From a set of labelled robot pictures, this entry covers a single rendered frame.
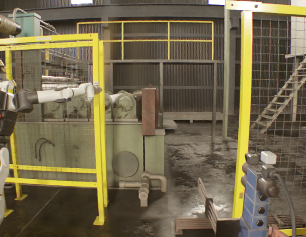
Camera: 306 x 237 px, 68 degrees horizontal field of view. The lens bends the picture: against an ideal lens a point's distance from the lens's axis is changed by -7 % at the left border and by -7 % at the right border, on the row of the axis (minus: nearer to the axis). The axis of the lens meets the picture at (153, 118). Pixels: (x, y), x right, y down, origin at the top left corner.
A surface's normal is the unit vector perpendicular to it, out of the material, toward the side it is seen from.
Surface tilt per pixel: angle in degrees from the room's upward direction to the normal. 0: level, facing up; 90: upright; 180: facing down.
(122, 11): 90
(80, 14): 90
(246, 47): 90
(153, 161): 90
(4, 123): 99
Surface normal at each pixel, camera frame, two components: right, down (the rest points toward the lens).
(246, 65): -0.02, 0.14
